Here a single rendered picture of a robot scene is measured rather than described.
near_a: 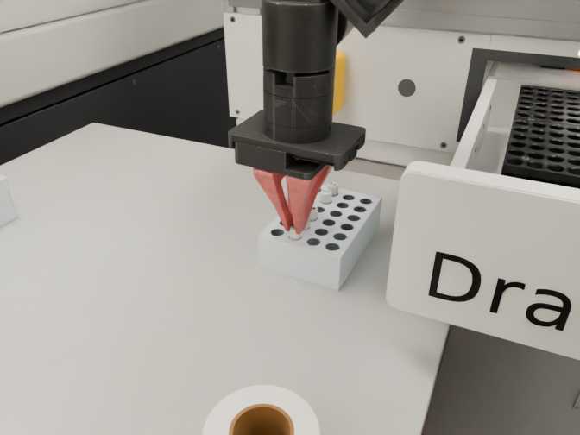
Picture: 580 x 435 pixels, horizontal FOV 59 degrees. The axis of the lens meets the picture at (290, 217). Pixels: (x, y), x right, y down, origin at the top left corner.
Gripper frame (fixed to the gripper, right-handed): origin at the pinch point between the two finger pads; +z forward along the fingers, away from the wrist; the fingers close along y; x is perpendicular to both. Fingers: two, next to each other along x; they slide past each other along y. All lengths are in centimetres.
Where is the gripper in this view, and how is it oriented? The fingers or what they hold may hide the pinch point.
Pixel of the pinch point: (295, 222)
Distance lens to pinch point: 48.0
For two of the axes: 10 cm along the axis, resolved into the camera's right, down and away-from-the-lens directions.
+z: -0.1, 8.5, 5.2
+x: -4.3, 4.7, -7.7
